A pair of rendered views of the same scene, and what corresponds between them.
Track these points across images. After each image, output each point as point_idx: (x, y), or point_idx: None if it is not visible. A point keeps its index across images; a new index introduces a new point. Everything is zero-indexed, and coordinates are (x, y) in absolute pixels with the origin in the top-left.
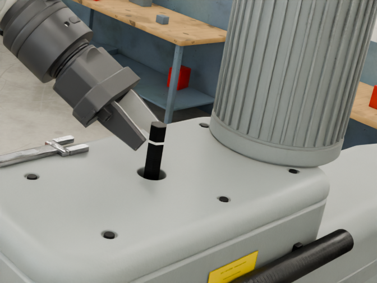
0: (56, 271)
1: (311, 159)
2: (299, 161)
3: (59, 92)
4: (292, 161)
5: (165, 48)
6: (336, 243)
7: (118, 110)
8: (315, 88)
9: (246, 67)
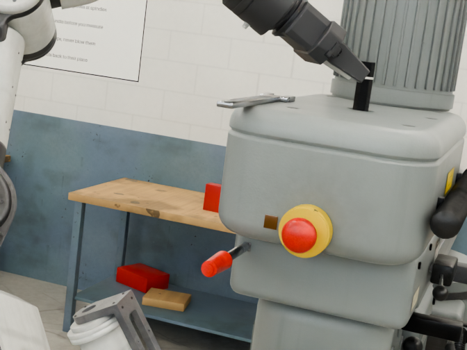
0: (409, 142)
1: (446, 102)
2: (440, 104)
3: (293, 35)
4: (434, 105)
5: None
6: None
7: (346, 46)
8: (447, 37)
9: (388, 25)
